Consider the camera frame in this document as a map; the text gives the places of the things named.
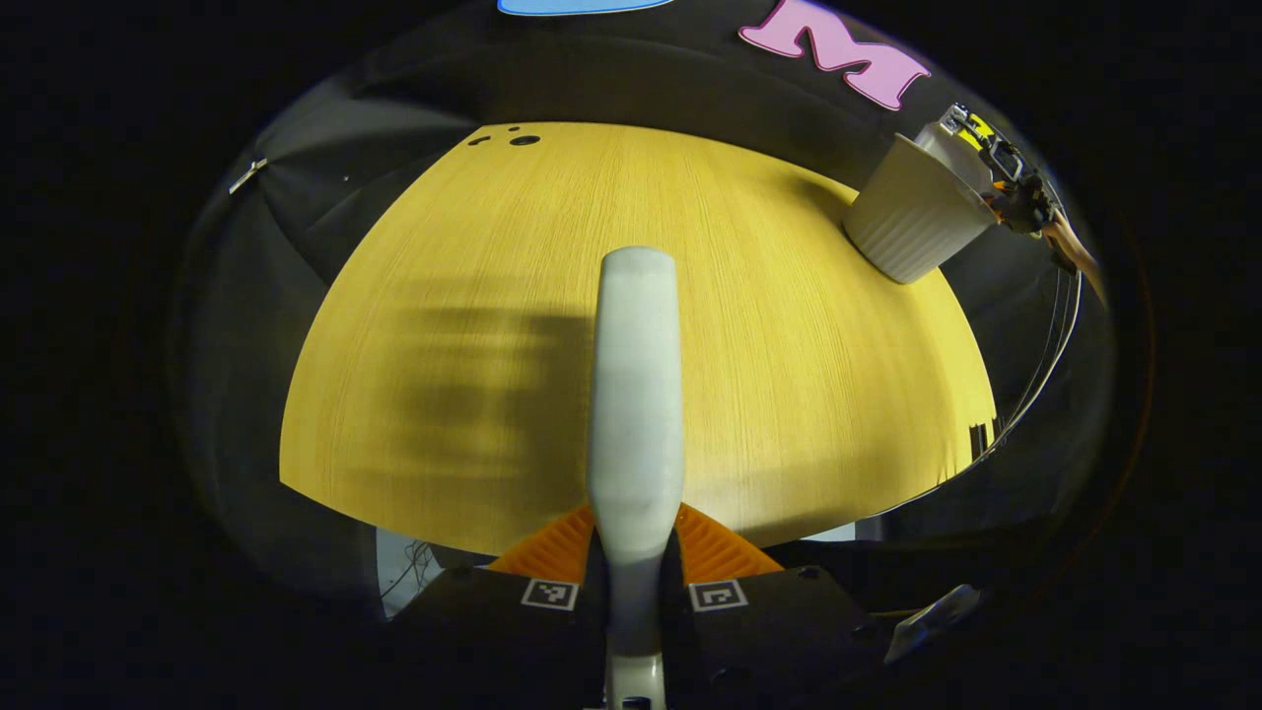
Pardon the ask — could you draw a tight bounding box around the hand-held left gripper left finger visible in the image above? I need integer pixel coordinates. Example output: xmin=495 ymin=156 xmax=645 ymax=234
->
xmin=383 ymin=505 xmax=607 ymax=710

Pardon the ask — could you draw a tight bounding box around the thin black cable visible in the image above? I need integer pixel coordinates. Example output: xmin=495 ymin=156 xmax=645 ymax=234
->
xmin=971 ymin=266 xmax=1086 ymax=464

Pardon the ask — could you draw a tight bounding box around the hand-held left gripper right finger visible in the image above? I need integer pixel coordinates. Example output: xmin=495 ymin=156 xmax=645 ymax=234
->
xmin=661 ymin=503 xmax=890 ymax=710

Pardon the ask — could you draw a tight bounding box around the wooden desktop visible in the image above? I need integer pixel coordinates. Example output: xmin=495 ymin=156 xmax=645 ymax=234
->
xmin=279 ymin=121 xmax=997 ymax=558

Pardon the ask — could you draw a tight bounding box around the white plastic garbage bin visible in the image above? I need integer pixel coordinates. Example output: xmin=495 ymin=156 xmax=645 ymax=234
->
xmin=843 ymin=131 xmax=999 ymax=285

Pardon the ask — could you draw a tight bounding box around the white plastic dustpan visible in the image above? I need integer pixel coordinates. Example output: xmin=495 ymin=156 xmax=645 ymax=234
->
xmin=914 ymin=122 xmax=995 ymax=198

